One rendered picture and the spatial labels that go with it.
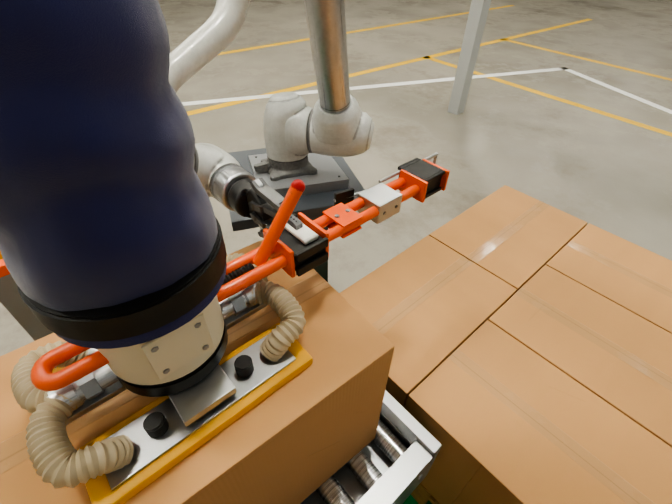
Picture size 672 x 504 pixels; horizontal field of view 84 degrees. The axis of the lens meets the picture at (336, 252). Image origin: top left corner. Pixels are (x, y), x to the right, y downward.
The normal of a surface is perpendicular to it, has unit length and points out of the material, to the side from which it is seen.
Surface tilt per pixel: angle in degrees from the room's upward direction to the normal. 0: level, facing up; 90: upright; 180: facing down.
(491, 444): 0
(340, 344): 0
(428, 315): 0
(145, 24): 83
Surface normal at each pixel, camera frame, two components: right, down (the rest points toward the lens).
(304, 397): 0.02, -0.74
